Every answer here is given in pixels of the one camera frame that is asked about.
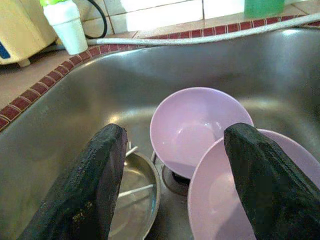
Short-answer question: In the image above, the black power cable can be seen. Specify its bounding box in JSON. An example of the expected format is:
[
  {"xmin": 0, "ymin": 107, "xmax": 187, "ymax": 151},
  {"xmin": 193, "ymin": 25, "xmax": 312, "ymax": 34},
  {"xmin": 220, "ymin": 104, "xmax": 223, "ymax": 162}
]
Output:
[{"xmin": 84, "ymin": 0, "xmax": 108, "ymax": 40}]

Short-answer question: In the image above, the shallow stainless steel bowl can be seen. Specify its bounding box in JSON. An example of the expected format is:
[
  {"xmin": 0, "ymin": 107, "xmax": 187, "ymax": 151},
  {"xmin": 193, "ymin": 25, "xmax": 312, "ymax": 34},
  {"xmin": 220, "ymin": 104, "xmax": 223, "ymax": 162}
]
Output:
[{"xmin": 107, "ymin": 149, "xmax": 162, "ymax": 240}]

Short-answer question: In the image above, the red tile sink border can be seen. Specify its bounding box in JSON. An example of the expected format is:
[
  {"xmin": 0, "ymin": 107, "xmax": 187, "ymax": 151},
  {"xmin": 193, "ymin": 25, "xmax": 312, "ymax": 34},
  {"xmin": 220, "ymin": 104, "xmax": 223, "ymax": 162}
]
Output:
[{"xmin": 0, "ymin": 14, "xmax": 320, "ymax": 132}]

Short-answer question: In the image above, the cream water ionizer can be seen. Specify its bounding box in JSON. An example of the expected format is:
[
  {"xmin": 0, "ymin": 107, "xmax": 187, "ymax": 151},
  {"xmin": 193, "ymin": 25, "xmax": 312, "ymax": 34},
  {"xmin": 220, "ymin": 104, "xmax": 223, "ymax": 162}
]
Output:
[{"xmin": 0, "ymin": 0, "xmax": 59, "ymax": 68}]

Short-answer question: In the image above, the green dish soap bottle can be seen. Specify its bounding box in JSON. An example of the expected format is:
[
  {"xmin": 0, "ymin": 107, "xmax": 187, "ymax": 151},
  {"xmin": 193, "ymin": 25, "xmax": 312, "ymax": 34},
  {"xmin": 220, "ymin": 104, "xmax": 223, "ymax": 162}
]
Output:
[{"xmin": 243, "ymin": 0, "xmax": 286, "ymax": 19}]

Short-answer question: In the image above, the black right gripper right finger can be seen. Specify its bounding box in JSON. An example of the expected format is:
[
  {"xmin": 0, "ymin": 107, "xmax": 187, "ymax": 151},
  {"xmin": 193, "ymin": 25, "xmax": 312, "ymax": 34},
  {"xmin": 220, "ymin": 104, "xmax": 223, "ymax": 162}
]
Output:
[{"xmin": 223, "ymin": 122, "xmax": 320, "ymax": 240}]

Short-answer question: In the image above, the white hose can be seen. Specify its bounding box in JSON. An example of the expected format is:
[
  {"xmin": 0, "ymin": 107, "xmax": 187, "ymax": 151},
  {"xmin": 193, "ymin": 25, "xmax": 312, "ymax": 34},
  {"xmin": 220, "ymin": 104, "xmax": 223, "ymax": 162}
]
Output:
[{"xmin": 86, "ymin": 12, "xmax": 320, "ymax": 47}]

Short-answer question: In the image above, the purple plastic bowl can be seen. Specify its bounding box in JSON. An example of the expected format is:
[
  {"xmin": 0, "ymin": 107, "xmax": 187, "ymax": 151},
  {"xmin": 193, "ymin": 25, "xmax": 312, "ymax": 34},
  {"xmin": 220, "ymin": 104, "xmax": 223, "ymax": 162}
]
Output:
[
  {"xmin": 187, "ymin": 128, "xmax": 320, "ymax": 240},
  {"xmin": 149, "ymin": 86, "xmax": 255, "ymax": 180}
]

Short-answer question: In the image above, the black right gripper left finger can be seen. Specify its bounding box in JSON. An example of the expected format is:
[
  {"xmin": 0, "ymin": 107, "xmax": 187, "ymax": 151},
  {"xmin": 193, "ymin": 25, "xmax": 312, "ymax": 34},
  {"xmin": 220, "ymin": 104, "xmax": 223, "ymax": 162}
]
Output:
[{"xmin": 17, "ymin": 123, "xmax": 128, "ymax": 240}]

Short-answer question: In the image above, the stainless steel sink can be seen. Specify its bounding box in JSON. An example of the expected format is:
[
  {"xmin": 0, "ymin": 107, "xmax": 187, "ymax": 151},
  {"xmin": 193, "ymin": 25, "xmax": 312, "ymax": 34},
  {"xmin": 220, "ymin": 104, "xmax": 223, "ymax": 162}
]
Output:
[{"xmin": 0, "ymin": 26, "xmax": 320, "ymax": 240}]

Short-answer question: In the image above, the white bottle with green cap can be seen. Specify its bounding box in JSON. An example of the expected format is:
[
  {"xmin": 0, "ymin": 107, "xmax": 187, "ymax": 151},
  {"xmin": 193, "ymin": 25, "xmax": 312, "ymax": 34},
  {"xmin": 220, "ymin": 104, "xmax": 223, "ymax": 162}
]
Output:
[{"xmin": 39, "ymin": 0, "xmax": 89, "ymax": 56}]

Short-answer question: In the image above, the metal sink drain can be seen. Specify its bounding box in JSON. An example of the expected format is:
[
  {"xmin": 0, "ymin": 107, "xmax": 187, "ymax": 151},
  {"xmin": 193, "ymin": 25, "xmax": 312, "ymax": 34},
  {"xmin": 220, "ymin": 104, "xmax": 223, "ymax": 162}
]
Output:
[{"xmin": 161, "ymin": 164, "xmax": 191, "ymax": 197}]

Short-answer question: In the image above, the silver metal utensil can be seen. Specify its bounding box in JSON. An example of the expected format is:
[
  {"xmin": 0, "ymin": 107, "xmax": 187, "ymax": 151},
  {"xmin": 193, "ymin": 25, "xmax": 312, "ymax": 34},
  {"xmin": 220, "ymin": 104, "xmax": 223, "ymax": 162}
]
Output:
[
  {"xmin": 124, "ymin": 146, "xmax": 140, "ymax": 157},
  {"xmin": 117, "ymin": 183, "xmax": 155, "ymax": 200}
]

